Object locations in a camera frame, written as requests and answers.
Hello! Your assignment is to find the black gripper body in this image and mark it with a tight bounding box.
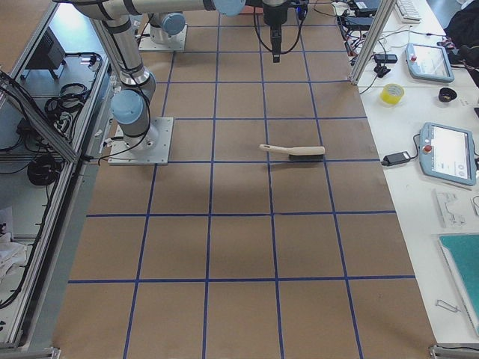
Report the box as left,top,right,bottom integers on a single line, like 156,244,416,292
262,0,289,55

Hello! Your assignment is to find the beige hand brush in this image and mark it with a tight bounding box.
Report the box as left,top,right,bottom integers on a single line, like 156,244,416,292
259,144,326,162

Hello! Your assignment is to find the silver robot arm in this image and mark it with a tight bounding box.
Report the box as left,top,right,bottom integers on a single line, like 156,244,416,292
69,1,290,89
148,12,186,44

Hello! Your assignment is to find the yellow tape roll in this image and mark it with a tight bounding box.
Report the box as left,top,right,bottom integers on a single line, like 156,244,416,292
379,83,405,105

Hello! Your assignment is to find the blue teach pendant upper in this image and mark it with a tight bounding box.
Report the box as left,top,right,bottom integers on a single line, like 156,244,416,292
405,43,454,83

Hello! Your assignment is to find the blue teach pendant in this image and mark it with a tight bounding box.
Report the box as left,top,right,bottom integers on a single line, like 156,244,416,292
418,122,477,186
405,43,454,83

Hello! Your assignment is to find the black power adapter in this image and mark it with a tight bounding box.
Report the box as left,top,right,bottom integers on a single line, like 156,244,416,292
381,151,418,167

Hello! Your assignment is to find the black small bowl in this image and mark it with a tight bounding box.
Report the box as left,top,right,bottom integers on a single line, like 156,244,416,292
438,88,457,103

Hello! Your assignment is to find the blue teach pendant lower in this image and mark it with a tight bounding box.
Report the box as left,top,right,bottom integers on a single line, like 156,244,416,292
418,122,477,186

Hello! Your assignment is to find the teal cutting mat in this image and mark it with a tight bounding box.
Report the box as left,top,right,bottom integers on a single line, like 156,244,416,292
439,233,478,334

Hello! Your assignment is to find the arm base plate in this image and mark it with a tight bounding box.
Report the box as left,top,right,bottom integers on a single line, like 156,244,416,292
108,117,174,165
139,25,188,52

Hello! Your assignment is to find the aluminium frame post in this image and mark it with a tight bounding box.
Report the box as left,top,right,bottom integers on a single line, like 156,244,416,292
350,0,396,85

